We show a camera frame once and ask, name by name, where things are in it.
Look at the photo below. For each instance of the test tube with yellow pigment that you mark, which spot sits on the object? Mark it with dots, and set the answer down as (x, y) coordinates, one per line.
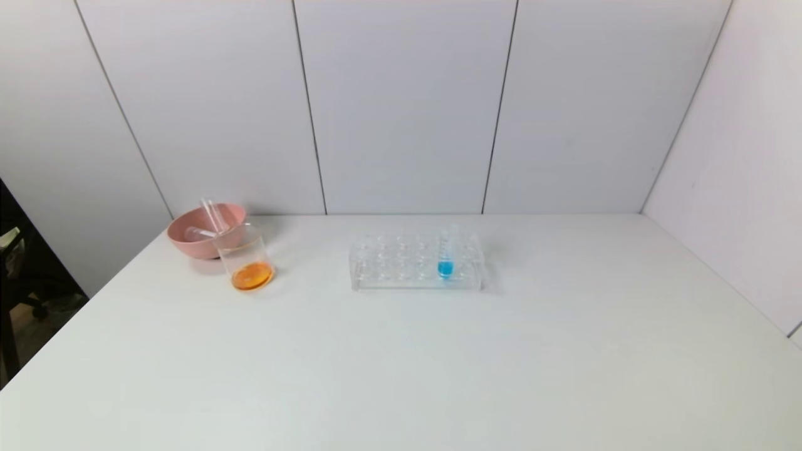
(214, 216)

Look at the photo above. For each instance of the test tube with red pigment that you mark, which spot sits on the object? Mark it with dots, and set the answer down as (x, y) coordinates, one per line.
(197, 233)

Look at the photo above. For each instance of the clear plastic test tube rack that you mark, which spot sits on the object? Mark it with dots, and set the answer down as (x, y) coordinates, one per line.
(388, 275)

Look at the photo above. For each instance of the test tube with blue pigment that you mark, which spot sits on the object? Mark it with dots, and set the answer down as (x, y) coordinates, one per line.
(445, 269)

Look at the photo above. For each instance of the clear glass beaker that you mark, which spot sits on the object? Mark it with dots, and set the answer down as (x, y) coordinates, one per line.
(250, 272)

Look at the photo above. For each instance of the pink bowl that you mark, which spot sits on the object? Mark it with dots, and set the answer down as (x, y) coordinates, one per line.
(197, 241)

